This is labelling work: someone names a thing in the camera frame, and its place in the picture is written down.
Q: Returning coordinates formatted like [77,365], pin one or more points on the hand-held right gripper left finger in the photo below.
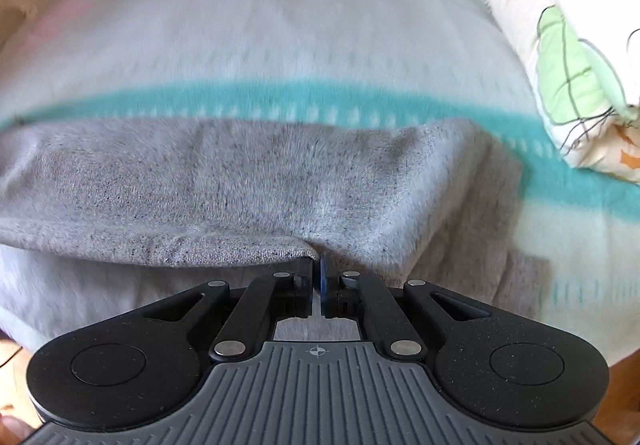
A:
[302,286]

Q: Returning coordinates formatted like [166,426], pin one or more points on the white pillow green leaf print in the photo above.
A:
[565,50]

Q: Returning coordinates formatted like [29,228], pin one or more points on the pastel printed blanket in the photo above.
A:
[300,50]

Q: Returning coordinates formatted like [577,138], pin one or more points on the grey pants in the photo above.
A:
[225,185]

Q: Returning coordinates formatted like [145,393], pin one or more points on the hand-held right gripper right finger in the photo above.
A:
[325,281]

